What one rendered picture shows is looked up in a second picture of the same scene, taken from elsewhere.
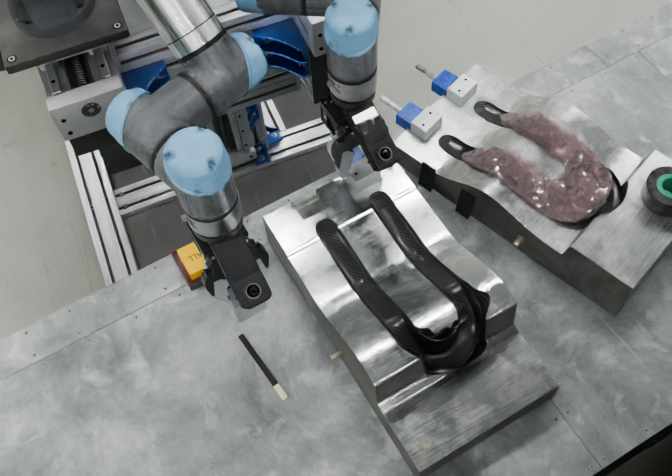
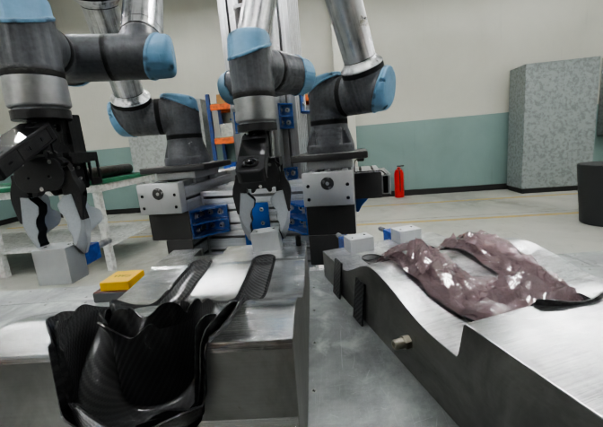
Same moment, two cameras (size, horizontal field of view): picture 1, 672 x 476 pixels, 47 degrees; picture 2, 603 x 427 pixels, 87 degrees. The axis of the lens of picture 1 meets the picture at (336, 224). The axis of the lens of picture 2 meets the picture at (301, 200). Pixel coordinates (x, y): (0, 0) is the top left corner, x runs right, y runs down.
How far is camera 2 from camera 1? 1.09 m
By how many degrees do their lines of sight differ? 54
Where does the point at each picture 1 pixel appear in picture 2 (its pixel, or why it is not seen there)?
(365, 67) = (248, 74)
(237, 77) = (135, 39)
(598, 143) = (560, 270)
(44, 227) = not seen: hidden behind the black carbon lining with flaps
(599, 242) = (532, 332)
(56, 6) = (179, 148)
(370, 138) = (246, 152)
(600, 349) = not seen: outside the picture
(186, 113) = (77, 38)
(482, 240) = (365, 348)
